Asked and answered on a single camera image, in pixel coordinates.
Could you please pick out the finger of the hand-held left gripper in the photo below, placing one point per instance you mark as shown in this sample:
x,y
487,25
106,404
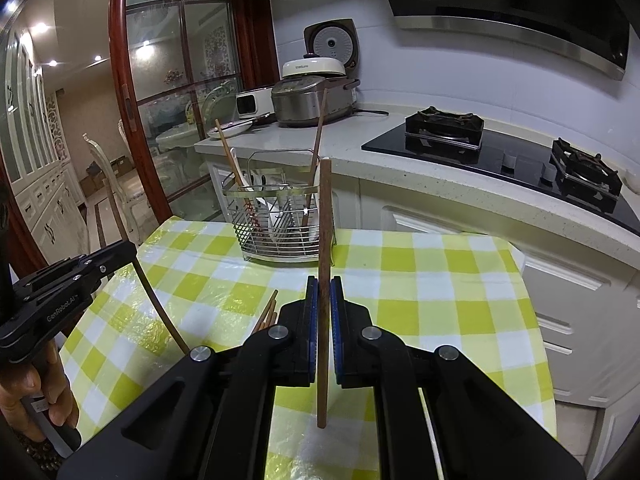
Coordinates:
x,y
110,257
45,272

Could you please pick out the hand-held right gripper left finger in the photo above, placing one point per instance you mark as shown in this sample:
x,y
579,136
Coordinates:
x,y
312,340

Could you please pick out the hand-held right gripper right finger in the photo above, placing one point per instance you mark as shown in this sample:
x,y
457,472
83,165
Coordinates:
x,y
336,340

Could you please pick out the single wooden chopstick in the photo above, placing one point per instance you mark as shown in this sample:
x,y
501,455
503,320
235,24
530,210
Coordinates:
x,y
316,145
160,305
231,157
325,220

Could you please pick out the person's left hand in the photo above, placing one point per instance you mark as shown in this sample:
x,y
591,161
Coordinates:
x,y
15,390

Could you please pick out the white ornate dining chair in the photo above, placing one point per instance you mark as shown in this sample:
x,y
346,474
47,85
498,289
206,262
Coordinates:
x,y
107,175

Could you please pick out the cardboard boxes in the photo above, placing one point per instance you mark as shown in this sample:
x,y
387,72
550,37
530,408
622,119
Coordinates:
x,y
105,175

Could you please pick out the white ornate display cabinet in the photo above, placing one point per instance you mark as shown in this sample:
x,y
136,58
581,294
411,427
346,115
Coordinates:
x,y
40,185

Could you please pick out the green checked tablecloth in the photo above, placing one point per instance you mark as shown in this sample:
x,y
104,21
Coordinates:
x,y
425,300

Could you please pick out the round dining table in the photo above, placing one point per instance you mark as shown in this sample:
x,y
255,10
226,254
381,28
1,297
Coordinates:
x,y
175,139

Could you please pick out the white plate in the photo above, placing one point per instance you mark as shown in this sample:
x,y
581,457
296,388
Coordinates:
x,y
232,131

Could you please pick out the white stone countertop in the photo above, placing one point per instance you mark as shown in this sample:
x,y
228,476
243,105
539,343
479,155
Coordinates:
x,y
350,140

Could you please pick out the small white appliance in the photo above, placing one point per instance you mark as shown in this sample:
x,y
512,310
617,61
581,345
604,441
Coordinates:
x,y
250,102

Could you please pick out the red framed glass sliding door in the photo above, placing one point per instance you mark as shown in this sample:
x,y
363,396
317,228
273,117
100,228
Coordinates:
x,y
160,35

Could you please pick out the silver cooker white lid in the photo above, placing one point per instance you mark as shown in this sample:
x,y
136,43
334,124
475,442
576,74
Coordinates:
x,y
300,105

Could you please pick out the black burner grate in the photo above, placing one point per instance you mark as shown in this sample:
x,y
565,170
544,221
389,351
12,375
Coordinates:
x,y
442,127
585,175

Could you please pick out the white kitchen base cabinets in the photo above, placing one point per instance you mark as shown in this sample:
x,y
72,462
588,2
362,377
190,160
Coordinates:
x,y
575,310

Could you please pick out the black glass gas cooktop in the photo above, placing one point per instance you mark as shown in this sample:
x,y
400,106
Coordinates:
x,y
500,160

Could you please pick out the grey cooktop knob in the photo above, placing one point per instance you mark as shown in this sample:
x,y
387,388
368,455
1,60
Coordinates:
x,y
510,161
548,172

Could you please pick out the grey rice cooker open lid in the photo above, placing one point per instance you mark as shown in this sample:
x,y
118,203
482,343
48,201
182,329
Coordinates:
x,y
330,42

